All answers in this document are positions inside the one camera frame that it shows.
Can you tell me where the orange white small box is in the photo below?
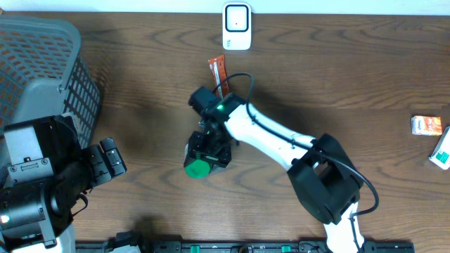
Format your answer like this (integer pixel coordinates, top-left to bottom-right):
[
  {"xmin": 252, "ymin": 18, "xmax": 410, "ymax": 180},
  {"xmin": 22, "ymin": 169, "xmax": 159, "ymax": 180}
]
[{"xmin": 411, "ymin": 115, "xmax": 442, "ymax": 136}]

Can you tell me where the orange snack bar wrapper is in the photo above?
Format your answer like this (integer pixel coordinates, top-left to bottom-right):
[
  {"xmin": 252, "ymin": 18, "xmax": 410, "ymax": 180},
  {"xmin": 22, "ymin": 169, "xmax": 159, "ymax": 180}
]
[{"xmin": 208, "ymin": 55, "xmax": 230, "ymax": 98}]

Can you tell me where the white green carton box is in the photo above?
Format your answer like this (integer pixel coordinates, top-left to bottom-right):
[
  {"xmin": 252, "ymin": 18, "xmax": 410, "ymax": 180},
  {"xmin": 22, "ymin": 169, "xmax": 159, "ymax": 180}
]
[{"xmin": 428, "ymin": 127, "xmax": 450, "ymax": 170}]

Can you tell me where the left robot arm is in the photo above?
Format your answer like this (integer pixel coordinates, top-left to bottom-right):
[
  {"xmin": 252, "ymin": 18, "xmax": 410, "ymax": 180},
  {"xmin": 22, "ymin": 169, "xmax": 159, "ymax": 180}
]
[{"xmin": 1, "ymin": 115, "xmax": 127, "ymax": 252}]

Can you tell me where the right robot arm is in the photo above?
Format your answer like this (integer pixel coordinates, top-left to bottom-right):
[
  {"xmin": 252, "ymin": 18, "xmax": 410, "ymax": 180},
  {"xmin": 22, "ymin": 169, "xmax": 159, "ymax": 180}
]
[{"xmin": 184, "ymin": 93, "xmax": 365, "ymax": 252}]

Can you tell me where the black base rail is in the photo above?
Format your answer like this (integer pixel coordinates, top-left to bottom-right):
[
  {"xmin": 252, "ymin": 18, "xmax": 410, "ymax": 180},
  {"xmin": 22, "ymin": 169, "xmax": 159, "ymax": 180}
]
[{"xmin": 75, "ymin": 230, "xmax": 416, "ymax": 253}]

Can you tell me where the grey plastic basket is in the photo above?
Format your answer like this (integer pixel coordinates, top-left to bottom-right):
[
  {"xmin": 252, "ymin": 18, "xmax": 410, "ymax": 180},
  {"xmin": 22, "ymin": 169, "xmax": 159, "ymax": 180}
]
[{"xmin": 1, "ymin": 15, "xmax": 101, "ymax": 148}]

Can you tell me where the white barcode scanner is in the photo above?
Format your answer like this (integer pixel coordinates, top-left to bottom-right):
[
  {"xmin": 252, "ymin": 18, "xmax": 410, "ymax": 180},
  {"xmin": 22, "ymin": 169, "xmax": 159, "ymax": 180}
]
[{"xmin": 222, "ymin": 2, "xmax": 252, "ymax": 51}]

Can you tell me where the green lid white jar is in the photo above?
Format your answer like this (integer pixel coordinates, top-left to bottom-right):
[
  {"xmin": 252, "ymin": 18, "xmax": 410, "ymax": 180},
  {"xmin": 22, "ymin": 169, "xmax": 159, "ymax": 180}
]
[{"xmin": 185, "ymin": 160, "xmax": 211, "ymax": 179}]

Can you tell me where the right black cable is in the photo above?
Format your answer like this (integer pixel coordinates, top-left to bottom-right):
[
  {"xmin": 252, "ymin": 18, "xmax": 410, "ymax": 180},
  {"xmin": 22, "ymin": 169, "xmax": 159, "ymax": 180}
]
[{"xmin": 210, "ymin": 72, "xmax": 380, "ymax": 253}]

